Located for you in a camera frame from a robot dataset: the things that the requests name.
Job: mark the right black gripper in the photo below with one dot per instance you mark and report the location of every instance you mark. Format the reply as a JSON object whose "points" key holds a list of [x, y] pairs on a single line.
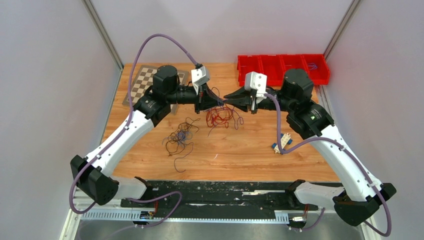
{"points": [[241, 99]]}

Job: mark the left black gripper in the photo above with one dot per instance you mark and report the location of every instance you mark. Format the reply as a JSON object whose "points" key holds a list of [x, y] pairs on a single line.
{"points": [[206, 100]]}

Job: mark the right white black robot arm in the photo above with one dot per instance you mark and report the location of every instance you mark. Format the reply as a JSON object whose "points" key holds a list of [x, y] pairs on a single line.
{"points": [[361, 194]]}

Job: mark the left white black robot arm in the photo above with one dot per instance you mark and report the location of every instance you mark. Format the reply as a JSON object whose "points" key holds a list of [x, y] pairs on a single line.
{"points": [[93, 173]]}

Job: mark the red bin far left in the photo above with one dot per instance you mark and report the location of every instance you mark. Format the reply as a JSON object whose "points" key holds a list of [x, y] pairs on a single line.
{"points": [[247, 64]]}

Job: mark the red bin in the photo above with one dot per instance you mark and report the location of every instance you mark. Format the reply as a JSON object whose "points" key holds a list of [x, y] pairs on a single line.
{"points": [[292, 61], [247, 64], [319, 71], [273, 69]]}

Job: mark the white blue toy block car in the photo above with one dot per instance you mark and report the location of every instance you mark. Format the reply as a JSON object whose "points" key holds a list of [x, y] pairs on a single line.
{"points": [[285, 139]]}

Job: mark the wooden chessboard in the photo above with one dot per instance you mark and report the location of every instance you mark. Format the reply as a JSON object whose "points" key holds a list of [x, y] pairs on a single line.
{"points": [[144, 79]]}

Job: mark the red bin far right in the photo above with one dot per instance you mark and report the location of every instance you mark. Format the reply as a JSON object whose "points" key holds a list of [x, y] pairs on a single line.
{"points": [[319, 71]]}

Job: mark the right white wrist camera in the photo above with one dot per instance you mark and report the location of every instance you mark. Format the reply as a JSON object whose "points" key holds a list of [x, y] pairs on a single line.
{"points": [[258, 82]]}

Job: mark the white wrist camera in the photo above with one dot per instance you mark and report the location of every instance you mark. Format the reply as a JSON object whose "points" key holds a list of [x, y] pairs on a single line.
{"points": [[199, 77], [258, 82]]}

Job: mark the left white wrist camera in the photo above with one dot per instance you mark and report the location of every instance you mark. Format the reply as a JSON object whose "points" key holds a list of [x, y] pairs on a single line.
{"points": [[199, 77]]}

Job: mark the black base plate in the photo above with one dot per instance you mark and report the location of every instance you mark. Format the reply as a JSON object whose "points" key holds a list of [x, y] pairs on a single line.
{"points": [[218, 199]]}

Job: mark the aluminium frame rail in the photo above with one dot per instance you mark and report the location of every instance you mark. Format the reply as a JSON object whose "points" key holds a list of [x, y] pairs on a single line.
{"points": [[111, 221]]}

